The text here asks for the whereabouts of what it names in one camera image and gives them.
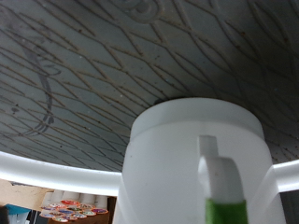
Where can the K-cup pod purple-orange lid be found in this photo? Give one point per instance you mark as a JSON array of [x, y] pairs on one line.
[[99, 211]]

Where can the K-cup pod green lid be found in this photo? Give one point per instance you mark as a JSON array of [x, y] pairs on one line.
[[89, 213]]

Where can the K-cup pod red lid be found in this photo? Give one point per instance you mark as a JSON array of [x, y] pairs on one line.
[[70, 202]]

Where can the K-cup pod blue lid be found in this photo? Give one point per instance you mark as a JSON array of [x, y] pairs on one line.
[[66, 212]]

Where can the K-cup pod colourful lid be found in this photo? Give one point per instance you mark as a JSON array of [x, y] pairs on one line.
[[47, 215], [60, 219]]

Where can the white two-tier turntable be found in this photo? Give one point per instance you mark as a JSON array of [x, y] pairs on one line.
[[109, 62]]

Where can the cardboard box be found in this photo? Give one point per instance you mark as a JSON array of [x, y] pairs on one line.
[[21, 196]]

